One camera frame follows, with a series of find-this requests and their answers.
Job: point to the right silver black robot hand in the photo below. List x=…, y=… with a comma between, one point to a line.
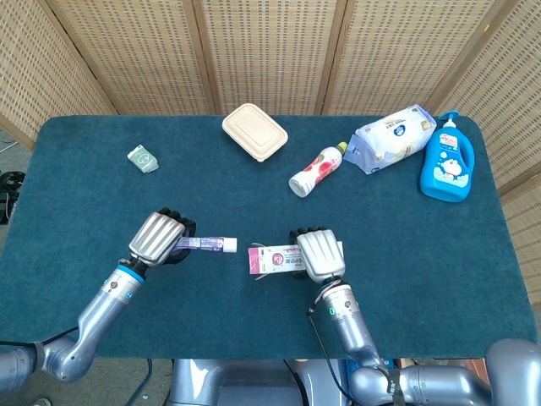
x=321, y=254

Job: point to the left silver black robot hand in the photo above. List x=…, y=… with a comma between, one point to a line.
x=156, y=239

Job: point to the white red toothpaste box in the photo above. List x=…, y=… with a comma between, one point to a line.
x=274, y=259

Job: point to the small purple tube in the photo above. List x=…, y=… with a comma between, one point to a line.
x=211, y=244

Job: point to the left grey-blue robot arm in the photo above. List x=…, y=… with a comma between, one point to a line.
x=101, y=304

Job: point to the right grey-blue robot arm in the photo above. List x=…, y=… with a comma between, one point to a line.
x=351, y=330

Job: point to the small green packet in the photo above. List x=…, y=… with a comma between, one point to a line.
x=143, y=158

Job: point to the pink label drink bottle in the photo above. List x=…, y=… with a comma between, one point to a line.
x=317, y=169

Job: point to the wet wipes pack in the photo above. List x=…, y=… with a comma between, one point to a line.
x=389, y=139

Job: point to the blue detergent pump bottle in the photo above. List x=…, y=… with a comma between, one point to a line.
x=448, y=169

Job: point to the teal felt table cover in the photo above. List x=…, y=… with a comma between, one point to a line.
x=422, y=275

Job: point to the beige lidded food container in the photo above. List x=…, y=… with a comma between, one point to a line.
x=253, y=132

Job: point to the black floor equipment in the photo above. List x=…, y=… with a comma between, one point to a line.
x=10, y=186

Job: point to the grey-blue robot torso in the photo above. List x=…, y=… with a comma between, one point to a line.
x=236, y=385

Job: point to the woven bamboo folding screen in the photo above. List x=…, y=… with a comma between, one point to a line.
x=270, y=51

